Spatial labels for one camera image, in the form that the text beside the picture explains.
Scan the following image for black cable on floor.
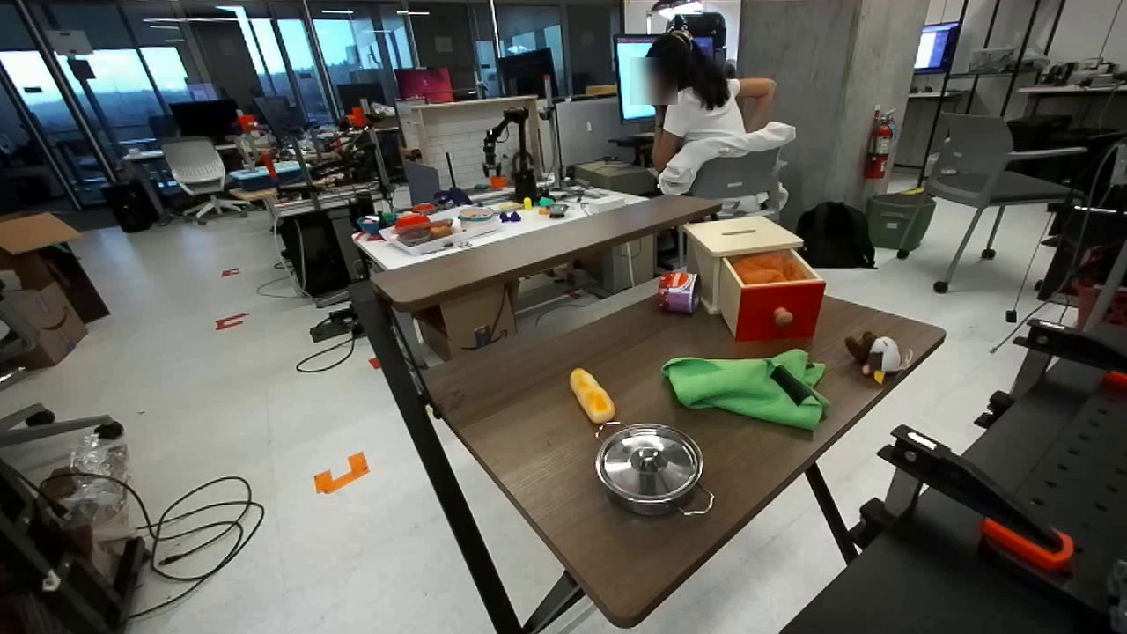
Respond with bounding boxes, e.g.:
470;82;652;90
69;472;266;623

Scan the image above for grey office chair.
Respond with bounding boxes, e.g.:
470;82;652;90
691;151;790;216

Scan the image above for plush toy animal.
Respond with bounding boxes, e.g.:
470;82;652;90
844;333;913;385

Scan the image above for silver pot lid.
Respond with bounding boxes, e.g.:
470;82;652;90
591;418;706;506

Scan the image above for black workbench right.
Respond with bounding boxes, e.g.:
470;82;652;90
783;324;1127;634

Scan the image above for silver pot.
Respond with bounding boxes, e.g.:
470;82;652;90
591;423;717;523

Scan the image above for white office chair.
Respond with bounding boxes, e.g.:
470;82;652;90
163;138;246;225

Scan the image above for seated person white shirt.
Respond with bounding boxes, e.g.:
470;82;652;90
643;33;795;198

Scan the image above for black orange clamp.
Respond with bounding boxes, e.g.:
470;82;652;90
880;426;1074;576

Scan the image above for black marker on cloth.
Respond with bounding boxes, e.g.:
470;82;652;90
770;368;827;407

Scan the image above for cardboard box left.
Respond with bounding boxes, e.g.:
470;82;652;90
0;212;107;371

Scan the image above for white table with toys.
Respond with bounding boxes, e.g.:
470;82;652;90
352;188;637;270

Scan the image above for wooden box red drawer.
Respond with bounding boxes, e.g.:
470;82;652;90
687;216;822;343

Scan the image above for computer monitor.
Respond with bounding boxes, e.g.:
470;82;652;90
612;37;656;122

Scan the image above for wooden bench table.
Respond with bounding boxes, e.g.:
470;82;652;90
374;198;714;361

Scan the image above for black backpack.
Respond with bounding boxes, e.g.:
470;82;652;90
799;200;872;268

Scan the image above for dark wooden table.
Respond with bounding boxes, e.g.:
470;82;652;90
356;286;942;634

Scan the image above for green bin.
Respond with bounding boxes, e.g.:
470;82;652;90
866;193;936;257

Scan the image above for small colourful cube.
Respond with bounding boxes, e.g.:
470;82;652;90
659;270;698;313

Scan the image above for red fire extinguisher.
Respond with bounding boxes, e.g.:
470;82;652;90
862;107;895;180

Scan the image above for green cloth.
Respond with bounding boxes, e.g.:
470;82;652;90
662;348;827;430

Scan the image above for grey chair right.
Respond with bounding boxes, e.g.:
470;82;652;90
925;112;1076;294

